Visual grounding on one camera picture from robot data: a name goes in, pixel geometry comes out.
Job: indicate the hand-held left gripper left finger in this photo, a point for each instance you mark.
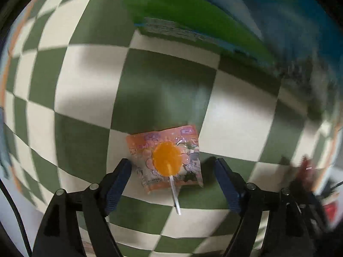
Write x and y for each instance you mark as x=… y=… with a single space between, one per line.
x=118 y=186

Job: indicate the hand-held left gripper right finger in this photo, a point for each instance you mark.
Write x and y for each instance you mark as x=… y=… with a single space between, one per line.
x=227 y=186

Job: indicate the dark red snack packet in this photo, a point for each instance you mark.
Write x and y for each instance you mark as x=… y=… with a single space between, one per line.
x=306 y=167

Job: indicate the orange lollipop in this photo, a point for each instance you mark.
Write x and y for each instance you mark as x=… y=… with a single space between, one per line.
x=166 y=158

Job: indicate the blue green cardboard box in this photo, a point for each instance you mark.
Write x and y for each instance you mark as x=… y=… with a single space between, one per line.
x=187 y=13

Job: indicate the green white checkered mat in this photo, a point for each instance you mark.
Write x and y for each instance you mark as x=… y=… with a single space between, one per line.
x=80 y=85

